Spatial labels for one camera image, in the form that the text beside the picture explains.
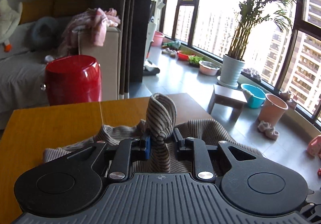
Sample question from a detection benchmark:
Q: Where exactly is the grey striped knit garment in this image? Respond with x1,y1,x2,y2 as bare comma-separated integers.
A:
43,93,262,173

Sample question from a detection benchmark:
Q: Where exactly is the pink clothes pile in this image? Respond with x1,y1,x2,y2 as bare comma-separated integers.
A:
57,8,121,57

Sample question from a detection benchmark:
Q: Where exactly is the small wooden stool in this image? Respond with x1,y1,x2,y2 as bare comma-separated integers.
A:
207,84,247,120

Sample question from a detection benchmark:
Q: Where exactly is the teal plastic basin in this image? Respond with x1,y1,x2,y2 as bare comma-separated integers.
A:
241,83,265,109

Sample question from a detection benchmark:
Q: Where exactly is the pink basin with plants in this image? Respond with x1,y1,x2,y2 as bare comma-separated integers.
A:
199,61,220,76

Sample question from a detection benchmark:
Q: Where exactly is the white vacuum cleaner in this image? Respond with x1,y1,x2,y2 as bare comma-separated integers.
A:
142,0,167,76

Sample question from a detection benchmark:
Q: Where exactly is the red round stool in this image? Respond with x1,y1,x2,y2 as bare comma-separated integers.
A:
44,55,102,106

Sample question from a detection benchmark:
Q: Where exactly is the red plastic basin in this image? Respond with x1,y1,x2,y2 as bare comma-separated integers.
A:
177,50,194,62

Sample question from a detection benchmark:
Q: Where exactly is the pink plastic bucket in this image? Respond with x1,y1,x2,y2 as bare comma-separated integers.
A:
151,31,165,46

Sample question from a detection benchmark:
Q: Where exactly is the grey covered sofa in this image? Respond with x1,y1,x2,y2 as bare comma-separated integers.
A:
1,22,121,129

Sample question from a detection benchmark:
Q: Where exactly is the grey neck pillow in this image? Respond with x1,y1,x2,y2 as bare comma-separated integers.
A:
30,16,59,50

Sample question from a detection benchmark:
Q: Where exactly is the white potted plant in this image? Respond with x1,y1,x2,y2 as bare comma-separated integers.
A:
218,0,297,89

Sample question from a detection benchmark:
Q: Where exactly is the white goose plush toy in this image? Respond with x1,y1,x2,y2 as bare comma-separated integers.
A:
0,0,23,52

